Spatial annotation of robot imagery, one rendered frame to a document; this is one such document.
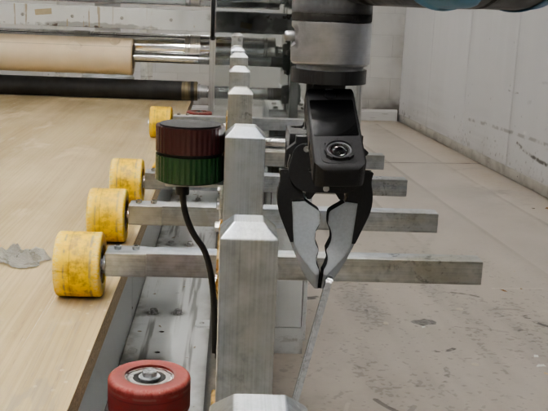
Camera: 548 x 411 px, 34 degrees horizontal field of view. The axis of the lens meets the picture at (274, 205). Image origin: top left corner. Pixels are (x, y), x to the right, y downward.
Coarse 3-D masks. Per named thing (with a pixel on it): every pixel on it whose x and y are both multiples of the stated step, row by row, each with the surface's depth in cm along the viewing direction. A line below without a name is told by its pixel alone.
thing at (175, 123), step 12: (168, 120) 80; (180, 120) 80; (192, 120) 80; (204, 120) 80; (168, 156) 77; (180, 156) 76; (204, 156) 76; (216, 156) 78; (180, 192) 79; (180, 204) 80; (216, 204) 79; (192, 228) 80; (204, 252) 80; (216, 300) 82; (216, 312) 82; (216, 324) 82; (216, 336) 82
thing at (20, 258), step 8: (0, 248) 125; (8, 248) 125; (16, 248) 124; (40, 248) 126; (0, 256) 123; (8, 256) 125; (16, 256) 122; (24, 256) 122; (32, 256) 125; (40, 256) 125; (48, 256) 125; (16, 264) 122; (24, 264) 121; (32, 264) 122
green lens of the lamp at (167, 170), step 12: (156, 156) 78; (156, 168) 78; (168, 168) 77; (180, 168) 76; (192, 168) 76; (204, 168) 77; (216, 168) 77; (168, 180) 77; (180, 180) 76; (192, 180) 76; (204, 180) 77; (216, 180) 78
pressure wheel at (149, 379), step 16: (128, 368) 89; (144, 368) 90; (160, 368) 90; (176, 368) 90; (112, 384) 86; (128, 384) 85; (144, 384) 86; (160, 384) 86; (176, 384) 86; (112, 400) 86; (128, 400) 84; (144, 400) 84; (160, 400) 84; (176, 400) 85
